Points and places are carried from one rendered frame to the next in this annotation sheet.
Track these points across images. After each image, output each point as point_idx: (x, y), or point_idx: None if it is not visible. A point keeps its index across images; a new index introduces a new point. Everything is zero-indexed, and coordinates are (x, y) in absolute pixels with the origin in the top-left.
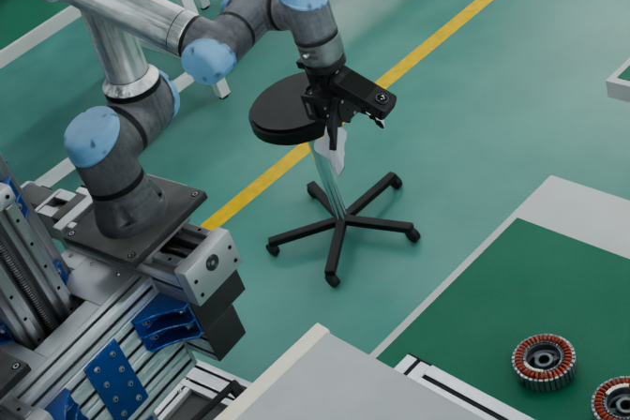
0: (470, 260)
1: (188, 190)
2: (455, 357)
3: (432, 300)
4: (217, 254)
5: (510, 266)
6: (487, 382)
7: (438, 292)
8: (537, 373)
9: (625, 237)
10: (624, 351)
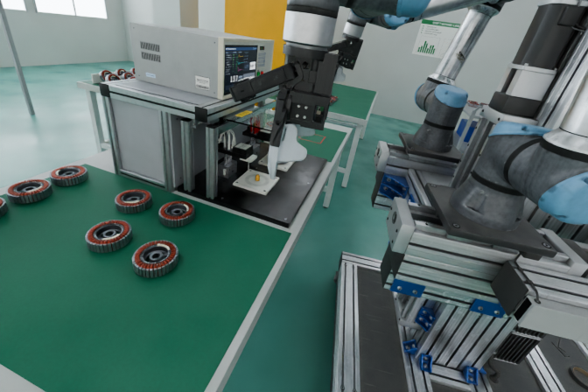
0: (221, 368)
1: (466, 228)
2: (220, 266)
3: (248, 313)
4: (395, 220)
5: (178, 360)
6: (196, 252)
7: (246, 322)
8: (161, 241)
9: None
10: (94, 278)
